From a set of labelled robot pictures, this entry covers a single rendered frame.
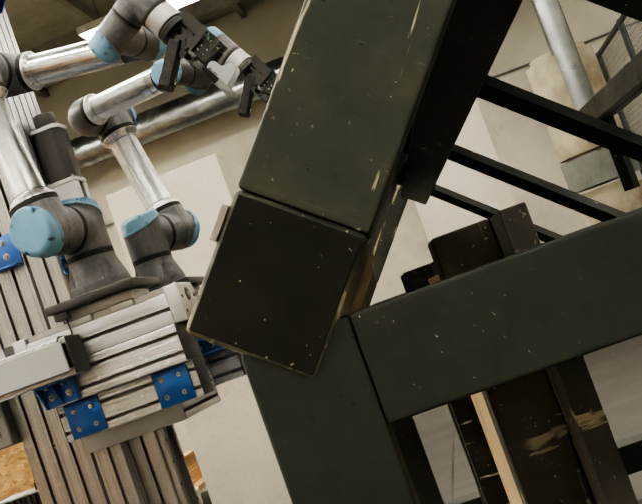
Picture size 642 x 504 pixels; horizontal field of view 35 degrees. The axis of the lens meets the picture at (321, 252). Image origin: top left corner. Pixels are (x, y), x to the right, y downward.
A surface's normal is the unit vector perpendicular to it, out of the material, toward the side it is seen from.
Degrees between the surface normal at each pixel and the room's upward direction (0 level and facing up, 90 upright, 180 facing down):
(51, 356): 90
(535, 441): 90
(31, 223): 97
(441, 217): 90
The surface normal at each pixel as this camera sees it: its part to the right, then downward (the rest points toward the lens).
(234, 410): -0.14, -0.02
